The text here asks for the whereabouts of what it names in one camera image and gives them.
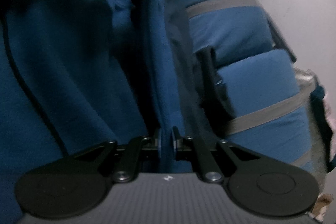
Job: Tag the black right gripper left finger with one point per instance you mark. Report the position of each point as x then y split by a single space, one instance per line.
73 185

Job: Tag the pink navy folded garment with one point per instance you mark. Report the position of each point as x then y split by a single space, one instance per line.
325 131

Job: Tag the blue striped pillow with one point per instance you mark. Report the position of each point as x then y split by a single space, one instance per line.
235 29
269 106

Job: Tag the right blue striped pillow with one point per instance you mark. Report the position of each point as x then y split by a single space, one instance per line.
269 106

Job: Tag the left blue striped pillow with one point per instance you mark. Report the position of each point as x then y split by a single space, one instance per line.
235 29

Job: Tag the blue fleece jacket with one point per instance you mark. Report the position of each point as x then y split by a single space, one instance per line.
76 73

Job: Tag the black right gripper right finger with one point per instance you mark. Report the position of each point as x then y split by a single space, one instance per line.
257 183

